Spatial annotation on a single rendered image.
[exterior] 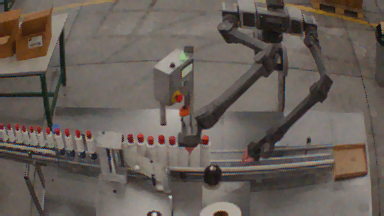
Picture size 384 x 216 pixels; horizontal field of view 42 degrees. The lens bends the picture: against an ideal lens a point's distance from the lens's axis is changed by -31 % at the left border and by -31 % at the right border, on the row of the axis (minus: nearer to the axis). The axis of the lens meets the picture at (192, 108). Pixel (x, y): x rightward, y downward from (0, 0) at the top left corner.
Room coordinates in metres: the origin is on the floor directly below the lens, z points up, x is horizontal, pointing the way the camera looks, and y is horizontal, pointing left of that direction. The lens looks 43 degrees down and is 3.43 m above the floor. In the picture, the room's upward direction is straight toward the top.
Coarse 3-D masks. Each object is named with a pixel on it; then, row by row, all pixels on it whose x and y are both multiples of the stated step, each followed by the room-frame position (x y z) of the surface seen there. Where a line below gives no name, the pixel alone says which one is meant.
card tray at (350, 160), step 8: (352, 144) 2.42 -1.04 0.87; (360, 144) 2.42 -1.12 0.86; (336, 152) 2.40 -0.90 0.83; (344, 152) 2.39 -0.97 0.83; (352, 152) 2.38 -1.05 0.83; (360, 152) 2.37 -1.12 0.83; (336, 160) 2.33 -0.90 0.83; (344, 160) 2.32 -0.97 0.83; (352, 160) 2.31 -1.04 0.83; (360, 160) 2.29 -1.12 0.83; (336, 168) 2.26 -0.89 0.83; (344, 168) 2.25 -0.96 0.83; (352, 168) 2.23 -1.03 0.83; (360, 168) 2.22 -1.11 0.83; (336, 176) 2.17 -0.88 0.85; (344, 176) 2.17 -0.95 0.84
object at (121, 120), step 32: (64, 128) 2.62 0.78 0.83; (96, 128) 2.64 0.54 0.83; (128, 128) 2.65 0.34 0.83; (160, 128) 2.65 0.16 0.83; (224, 128) 2.65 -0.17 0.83; (256, 128) 2.65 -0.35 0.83; (352, 128) 2.61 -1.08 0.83; (64, 192) 2.08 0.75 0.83; (96, 192) 2.12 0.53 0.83; (256, 192) 2.16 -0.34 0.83; (288, 192) 2.12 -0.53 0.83; (320, 192) 2.08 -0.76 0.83; (352, 192) 2.02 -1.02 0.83
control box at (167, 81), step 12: (168, 60) 2.42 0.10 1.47; (180, 60) 2.42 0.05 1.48; (156, 72) 2.37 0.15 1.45; (168, 72) 2.34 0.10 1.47; (180, 72) 2.37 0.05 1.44; (156, 84) 2.37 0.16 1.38; (168, 84) 2.33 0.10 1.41; (180, 84) 2.37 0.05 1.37; (192, 84) 2.44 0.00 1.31; (156, 96) 2.37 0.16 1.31; (168, 96) 2.33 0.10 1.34
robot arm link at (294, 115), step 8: (312, 88) 2.30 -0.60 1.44; (312, 96) 2.28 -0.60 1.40; (304, 104) 2.29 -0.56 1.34; (312, 104) 2.28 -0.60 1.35; (296, 112) 2.29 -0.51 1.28; (304, 112) 2.28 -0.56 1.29; (280, 120) 2.33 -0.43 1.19; (288, 120) 2.29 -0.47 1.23; (296, 120) 2.28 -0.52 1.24; (280, 128) 2.28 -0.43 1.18; (288, 128) 2.28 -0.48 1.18; (272, 136) 2.29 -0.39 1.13; (280, 136) 2.28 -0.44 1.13
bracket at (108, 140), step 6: (102, 132) 2.29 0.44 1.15; (108, 132) 2.30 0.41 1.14; (114, 132) 2.30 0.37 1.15; (102, 138) 2.25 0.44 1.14; (108, 138) 2.25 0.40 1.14; (114, 138) 2.26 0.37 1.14; (120, 138) 2.26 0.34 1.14; (96, 144) 2.21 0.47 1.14; (102, 144) 2.21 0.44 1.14; (108, 144) 2.21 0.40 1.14; (114, 144) 2.22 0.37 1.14; (120, 144) 2.22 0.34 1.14
